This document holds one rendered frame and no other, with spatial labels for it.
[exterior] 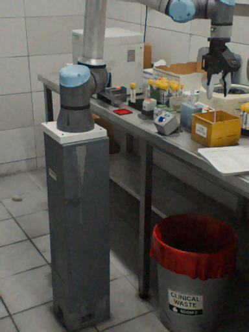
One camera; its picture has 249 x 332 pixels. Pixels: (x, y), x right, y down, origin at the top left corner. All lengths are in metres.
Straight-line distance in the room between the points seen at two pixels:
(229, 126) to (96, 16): 0.65
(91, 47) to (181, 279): 1.00
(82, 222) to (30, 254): 0.87
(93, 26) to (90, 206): 0.70
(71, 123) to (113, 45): 0.69
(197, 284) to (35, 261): 1.03
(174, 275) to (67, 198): 0.55
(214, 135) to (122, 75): 0.85
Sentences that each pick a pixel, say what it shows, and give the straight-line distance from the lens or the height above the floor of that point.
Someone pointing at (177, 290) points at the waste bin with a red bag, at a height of 0.24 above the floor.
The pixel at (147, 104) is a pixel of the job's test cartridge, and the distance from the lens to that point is 2.15.
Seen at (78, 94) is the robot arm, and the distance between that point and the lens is 1.87.
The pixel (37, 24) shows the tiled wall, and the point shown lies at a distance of 3.71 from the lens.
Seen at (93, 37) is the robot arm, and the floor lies 1.23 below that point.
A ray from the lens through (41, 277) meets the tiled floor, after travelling 2.64.
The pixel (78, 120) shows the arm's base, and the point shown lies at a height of 0.95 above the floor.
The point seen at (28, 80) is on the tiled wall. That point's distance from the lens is 3.74.
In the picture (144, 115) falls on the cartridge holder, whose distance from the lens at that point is 2.16.
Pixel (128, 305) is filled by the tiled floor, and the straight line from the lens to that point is 2.43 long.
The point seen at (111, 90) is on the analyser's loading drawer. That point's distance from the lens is 2.37.
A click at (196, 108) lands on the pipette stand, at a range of 1.98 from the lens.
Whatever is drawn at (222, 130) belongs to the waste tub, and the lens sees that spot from 1.83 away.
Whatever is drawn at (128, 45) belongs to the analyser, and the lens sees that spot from 2.51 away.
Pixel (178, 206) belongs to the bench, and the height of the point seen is 0.27.
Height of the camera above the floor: 1.50
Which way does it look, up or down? 23 degrees down
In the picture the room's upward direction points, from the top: straight up
